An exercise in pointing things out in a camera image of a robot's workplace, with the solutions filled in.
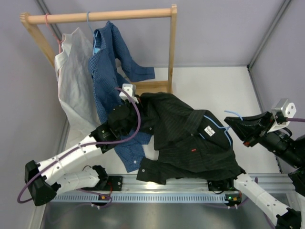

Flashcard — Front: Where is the wooden clothes rack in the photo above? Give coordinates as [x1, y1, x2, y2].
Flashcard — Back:
[20, 4, 177, 94]

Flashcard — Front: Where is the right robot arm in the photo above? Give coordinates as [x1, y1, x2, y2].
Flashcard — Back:
[222, 112, 305, 229]

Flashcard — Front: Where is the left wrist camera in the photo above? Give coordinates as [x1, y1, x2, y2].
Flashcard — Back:
[119, 83, 139, 103]

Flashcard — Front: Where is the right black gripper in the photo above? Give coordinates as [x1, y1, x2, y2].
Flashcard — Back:
[224, 111, 305, 168]

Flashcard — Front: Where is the light blue hanger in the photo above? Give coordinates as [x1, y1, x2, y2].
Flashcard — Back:
[204, 110, 244, 146]

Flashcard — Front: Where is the blue checked shirt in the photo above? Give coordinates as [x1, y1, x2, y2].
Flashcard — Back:
[88, 21, 155, 172]

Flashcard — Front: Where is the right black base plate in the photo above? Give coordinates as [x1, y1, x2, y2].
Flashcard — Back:
[207, 178, 235, 194]

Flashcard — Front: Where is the blue hanger holding shirt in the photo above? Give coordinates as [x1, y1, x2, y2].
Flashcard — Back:
[86, 11, 100, 55]

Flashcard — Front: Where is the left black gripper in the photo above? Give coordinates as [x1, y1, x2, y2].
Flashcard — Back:
[121, 94, 149, 136]

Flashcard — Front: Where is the aluminium mounting rail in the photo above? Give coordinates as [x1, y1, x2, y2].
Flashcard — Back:
[54, 173, 294, 193]

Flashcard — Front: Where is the white shirt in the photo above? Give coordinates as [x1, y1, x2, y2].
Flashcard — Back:
[54, 28, 101, 137]

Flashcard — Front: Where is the white slotted cable duct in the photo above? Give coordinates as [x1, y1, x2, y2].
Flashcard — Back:
[52, 192, 241, 204]

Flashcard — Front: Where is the pink wire hanger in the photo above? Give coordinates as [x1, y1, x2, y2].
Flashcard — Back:
[44, 13, 63, 53]

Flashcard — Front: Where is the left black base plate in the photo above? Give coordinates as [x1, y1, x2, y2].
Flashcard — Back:
[97, 176, 123, 191]

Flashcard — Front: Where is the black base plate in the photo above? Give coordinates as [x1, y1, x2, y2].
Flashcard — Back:
[207, 178, 235, 194]
[97, 176, 123, 191]

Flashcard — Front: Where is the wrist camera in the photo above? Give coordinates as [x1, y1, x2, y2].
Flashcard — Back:
[119, 83, 139, 103]
[268, 98, 296, 133]

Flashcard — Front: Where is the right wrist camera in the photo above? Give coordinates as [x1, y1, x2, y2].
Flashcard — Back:
[268, 98, 296, 133]

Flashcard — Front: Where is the black pinstriped shirt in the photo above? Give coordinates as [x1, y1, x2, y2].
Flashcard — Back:
[137, 93, 242, 185]

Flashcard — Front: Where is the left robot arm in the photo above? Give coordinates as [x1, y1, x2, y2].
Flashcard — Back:
[25, 95, 151, 206]

